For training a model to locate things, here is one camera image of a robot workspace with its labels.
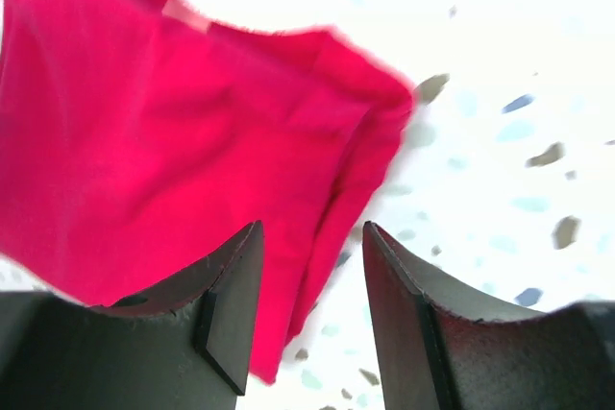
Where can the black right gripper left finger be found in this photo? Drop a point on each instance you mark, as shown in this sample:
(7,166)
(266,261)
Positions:
(182,343)

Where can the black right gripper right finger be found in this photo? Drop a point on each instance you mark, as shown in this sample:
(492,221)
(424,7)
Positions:
(443,344)

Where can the red t shirt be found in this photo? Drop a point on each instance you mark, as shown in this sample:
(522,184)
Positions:
(132,144)

